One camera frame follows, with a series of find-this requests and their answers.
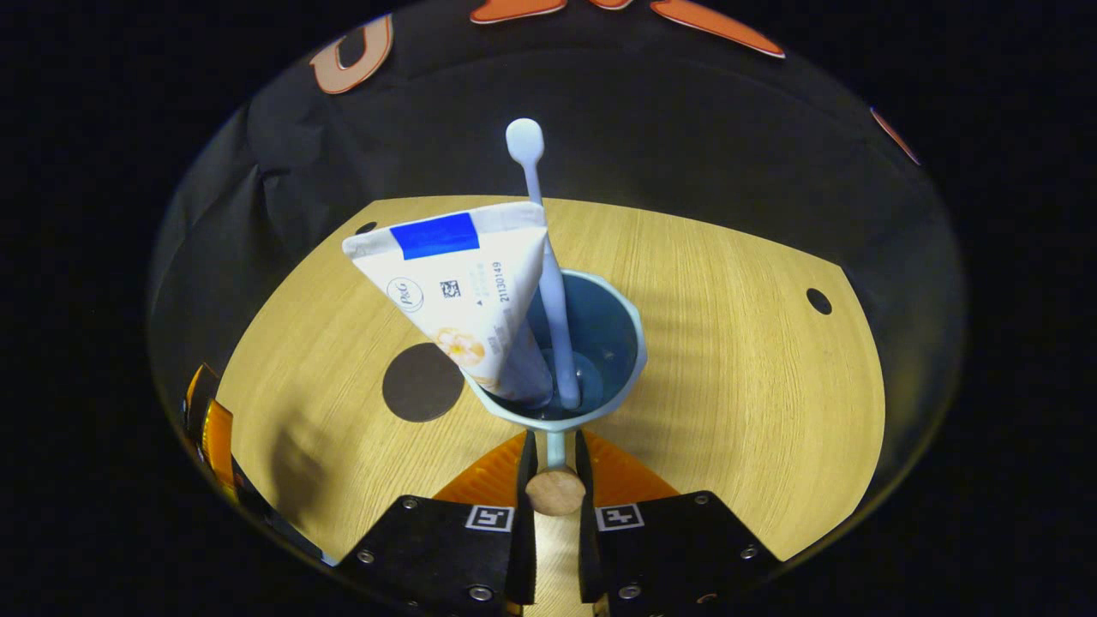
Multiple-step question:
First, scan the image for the dark round coaster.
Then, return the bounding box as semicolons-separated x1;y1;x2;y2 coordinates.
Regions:
381;343;465;423

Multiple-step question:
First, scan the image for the white toothbrush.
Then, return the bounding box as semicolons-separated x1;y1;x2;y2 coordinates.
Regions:
506;118;584;410

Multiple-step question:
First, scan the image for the light blue cup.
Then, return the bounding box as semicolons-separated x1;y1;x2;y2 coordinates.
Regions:
463;270;648;517

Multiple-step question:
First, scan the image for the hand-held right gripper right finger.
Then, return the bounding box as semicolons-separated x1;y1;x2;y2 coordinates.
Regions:
576;428;781;617

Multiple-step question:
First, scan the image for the black backdrop cloth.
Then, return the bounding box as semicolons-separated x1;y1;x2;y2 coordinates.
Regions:
146;0;965;446

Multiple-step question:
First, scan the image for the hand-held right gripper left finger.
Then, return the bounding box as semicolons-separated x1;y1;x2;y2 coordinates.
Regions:
334;428;539;617

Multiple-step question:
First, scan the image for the white toothpaste tube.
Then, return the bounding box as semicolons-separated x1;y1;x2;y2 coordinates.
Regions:
341;201;556;408

